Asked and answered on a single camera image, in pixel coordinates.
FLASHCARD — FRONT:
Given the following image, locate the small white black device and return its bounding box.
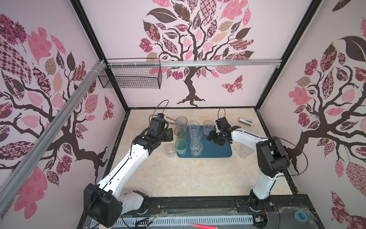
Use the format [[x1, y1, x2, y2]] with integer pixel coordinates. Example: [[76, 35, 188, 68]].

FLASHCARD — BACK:
[[238, 117, 253, 127]]

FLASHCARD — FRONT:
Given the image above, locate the aluminium rail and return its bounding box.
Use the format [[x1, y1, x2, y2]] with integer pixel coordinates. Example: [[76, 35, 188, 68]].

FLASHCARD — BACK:
[[0, 60, 106, 214], [107, 59, 282, 67]]

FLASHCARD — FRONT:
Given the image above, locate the aluminium rail left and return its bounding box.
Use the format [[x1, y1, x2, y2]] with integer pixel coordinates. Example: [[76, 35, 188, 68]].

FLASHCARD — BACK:
[[0, 60, 106, 214]]

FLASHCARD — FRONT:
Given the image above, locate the white slotted cable duct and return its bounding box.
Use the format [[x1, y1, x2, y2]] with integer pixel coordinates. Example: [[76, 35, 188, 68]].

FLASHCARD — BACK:
[[113, 215, 254, 229]]

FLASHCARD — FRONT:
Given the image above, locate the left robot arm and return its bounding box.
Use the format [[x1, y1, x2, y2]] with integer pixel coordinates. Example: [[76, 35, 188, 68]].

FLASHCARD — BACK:
[[83, 114, 173, 228]]

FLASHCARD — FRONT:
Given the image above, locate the yellow transparent cup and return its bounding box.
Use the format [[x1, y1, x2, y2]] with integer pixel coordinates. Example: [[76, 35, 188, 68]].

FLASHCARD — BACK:
[[174, 126, 187, 140]]

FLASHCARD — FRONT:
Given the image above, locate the clear ribbed short glass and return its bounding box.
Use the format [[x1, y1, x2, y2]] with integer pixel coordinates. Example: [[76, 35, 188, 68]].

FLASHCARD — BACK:
[[203, 120, 215, 136]]

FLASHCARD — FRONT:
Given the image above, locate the teal dotted plastic cup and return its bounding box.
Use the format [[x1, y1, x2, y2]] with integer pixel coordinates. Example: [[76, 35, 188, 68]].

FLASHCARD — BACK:
[[174, 139, 188, 155]]

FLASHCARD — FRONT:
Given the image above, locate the aluminium rail back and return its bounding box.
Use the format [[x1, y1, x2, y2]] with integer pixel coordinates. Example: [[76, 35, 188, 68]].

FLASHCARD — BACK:
[[107, 59, 282, 67]]

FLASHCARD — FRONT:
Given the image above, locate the pink pen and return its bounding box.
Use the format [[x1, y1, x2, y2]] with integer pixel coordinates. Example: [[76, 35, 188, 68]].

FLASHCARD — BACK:
[[191, 224, 217, 229]]

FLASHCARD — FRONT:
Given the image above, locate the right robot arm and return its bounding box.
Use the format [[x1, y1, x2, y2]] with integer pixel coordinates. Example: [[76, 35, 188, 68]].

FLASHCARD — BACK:
[[207, 117, 290, 212]]

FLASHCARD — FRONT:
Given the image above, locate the black wire basket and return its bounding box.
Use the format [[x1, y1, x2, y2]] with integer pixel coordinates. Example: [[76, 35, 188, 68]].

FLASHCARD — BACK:
[[98, 57, 163, 89]]

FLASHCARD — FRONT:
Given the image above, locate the blue tape roll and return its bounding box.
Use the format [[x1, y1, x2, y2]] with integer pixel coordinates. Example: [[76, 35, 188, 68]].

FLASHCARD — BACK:
[[294, 210, 308, 223]]

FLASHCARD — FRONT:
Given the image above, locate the tall frosted blue cup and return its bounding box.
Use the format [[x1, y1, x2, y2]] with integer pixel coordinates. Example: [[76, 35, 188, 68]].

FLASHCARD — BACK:
[[175, 116, 188, 129]]

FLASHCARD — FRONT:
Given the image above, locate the teal plastic tray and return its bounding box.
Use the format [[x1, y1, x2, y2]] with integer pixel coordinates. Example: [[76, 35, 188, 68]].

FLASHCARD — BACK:
[[174, 126, 232, 158]]

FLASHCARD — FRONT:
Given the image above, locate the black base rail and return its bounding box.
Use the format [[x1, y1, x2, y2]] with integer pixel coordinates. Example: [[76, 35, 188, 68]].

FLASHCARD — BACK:
[[129, 194, 314, 215]]

